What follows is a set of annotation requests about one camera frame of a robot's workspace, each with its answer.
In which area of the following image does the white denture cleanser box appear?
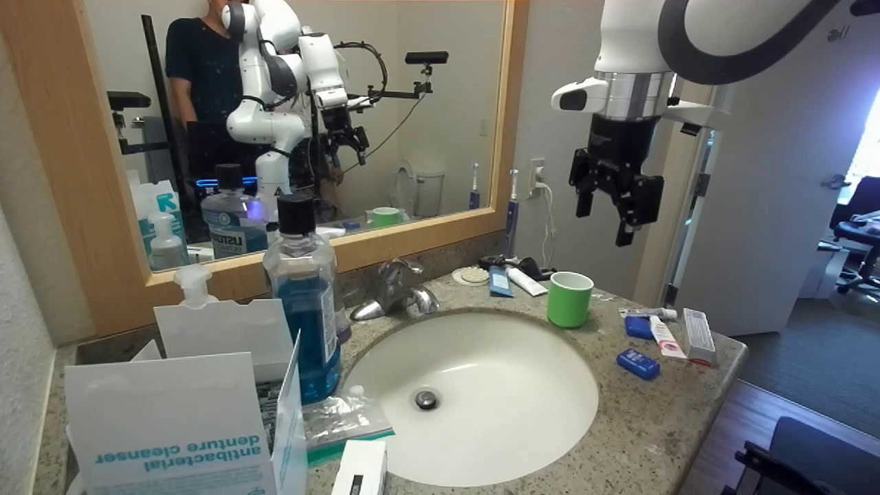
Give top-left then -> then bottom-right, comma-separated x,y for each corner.
63,297 -> 309,495

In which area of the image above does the white toothpaste box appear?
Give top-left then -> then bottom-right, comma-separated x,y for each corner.
680,307 -> 718,367

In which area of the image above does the dark grey chair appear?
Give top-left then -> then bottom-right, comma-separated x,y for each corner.
720,415 -> 880,495

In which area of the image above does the blue packet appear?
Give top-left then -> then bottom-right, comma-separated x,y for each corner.
487,265 -> 515,298

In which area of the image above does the clear plastic bag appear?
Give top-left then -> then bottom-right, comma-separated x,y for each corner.
302,384 -> 397,467

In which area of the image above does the electric toothbrush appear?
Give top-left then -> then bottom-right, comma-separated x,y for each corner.
505,168 -> 522,259

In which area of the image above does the black charger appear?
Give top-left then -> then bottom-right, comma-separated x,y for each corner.
478,254 -> 558,282

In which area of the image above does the small white box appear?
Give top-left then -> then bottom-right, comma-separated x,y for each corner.
331,439 -> 388,495

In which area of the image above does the white door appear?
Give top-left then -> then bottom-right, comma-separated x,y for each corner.
672,0 -> 880,338

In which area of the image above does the chrome tap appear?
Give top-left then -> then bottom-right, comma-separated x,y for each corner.
350,258 -> 441,322

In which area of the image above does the white red toothpaste tube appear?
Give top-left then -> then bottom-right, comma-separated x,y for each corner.
648,315 -> 689,360

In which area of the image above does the white sink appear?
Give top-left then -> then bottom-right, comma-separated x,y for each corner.
342,309 -> 601,488

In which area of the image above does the blue mouthwash bottle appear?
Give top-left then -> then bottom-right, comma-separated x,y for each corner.
262,193 -> 343,406

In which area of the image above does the white cable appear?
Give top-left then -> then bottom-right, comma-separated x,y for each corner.
539,181 -> 558,270

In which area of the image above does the wall socket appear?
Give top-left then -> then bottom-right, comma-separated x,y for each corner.
527,157 -> 548,201

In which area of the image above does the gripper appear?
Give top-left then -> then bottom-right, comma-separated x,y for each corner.
569,113 -> 666,248

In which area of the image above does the small grey tube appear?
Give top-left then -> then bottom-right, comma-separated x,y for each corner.
617,306 -> 679,322

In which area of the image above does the white pump bottle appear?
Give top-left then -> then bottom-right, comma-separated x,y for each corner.
173,264 -> 220,309

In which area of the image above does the black office chair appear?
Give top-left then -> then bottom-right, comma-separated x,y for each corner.
828,175 -> 880,297

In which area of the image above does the green mug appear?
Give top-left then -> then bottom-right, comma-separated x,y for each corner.
547,271 -> 595,329

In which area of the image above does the wood framed mirror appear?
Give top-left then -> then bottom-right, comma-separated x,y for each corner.
0,0 -> 531,338

